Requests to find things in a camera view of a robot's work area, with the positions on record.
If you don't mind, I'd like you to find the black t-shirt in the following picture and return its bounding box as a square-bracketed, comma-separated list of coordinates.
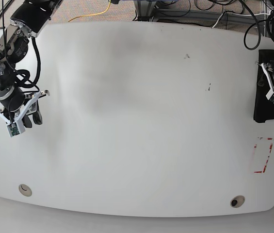
[253, 50, 274, 123]

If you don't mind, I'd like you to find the right table grommet hole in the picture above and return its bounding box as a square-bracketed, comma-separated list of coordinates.
[230, 196, 245, 208]

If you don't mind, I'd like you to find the table grommet hole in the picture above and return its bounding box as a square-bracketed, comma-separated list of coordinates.
[230, 196, 245, 208]
[18, 184, 32, 197]

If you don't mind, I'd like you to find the red tape rectangle marking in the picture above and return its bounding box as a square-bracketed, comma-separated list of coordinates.
[251, 137, 274, 174]

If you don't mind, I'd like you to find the left table grommet hole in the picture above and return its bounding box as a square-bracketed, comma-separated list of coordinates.
[18, 184, 32, 197]

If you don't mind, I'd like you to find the yellow cable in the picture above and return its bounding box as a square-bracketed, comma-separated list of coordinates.
[68, 0, 111, 22]

